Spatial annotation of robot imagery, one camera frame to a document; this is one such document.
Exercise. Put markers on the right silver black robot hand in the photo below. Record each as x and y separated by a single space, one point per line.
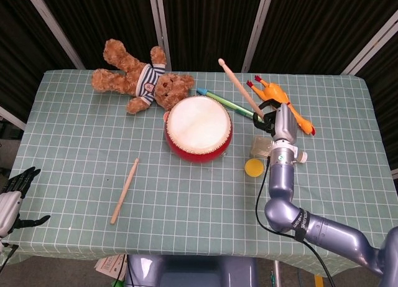
281 122

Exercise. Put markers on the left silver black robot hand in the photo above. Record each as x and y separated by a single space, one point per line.
7 206

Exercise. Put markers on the wooden drumstick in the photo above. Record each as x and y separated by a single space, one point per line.
239 86
125 191

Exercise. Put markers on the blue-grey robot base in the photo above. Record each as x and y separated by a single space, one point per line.
189 271

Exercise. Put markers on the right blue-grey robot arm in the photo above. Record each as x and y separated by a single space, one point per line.
308 218

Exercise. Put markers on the red drum white skin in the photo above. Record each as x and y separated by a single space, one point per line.
198 128

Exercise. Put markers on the yellow rubber chicken toy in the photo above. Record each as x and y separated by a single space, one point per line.
270 92

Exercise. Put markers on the clear plastic bottle white cap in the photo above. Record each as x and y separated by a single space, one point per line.
261 147

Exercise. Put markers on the yellow foam ball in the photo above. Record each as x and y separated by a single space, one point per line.
253 168

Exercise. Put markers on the green blue toy water pump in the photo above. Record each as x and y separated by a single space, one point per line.
230 104

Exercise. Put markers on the green checkered tablecloth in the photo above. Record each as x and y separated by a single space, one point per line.
77 159

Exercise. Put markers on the white printed paper sheet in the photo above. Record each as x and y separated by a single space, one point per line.
109 264

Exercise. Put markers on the brown teddy bear striped shirt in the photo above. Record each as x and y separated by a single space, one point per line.
146 81

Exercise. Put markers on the metal table leg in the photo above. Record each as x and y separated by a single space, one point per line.
277 273

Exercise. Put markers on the white partition frame post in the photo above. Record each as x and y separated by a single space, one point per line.
257 28
160 28
53 25
11 117
370 47

